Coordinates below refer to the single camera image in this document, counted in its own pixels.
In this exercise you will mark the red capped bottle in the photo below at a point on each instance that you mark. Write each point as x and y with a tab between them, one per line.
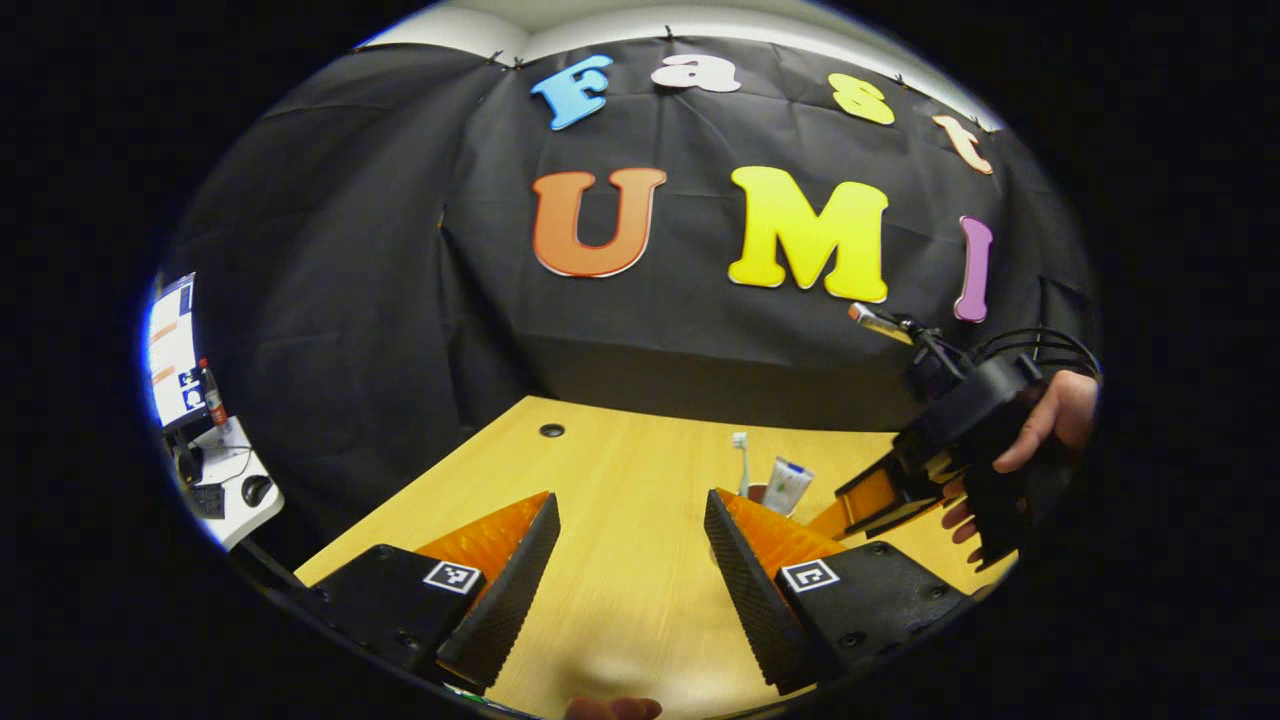
212	395

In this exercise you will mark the computer monitor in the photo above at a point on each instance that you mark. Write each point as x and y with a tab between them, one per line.
172	350

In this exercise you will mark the light wooden desktop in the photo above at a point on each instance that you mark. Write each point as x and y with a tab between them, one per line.
620	520

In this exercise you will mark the black backdrop cloth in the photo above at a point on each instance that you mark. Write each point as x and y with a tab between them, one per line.
400	250

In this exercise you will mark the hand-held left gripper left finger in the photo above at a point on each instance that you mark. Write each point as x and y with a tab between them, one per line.
500	600

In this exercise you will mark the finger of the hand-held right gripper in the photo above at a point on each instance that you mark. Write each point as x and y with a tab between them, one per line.
900	517
870	495

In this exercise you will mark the black keyboard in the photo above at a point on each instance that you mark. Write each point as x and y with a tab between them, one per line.
207	500

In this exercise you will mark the black computer mouse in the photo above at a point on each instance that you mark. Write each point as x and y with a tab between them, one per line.
256	490

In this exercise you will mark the white toothbrush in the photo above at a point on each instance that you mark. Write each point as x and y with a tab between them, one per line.
740	455

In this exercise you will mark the beige cup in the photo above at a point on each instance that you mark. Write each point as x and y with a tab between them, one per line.
757	494

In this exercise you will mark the white side desk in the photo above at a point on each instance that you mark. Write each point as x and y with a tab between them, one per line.
235	475

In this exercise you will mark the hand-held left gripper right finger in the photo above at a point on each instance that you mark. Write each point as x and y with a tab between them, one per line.
750	590

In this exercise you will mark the white toothpaste tube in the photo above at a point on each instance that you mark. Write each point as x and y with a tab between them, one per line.
788	485

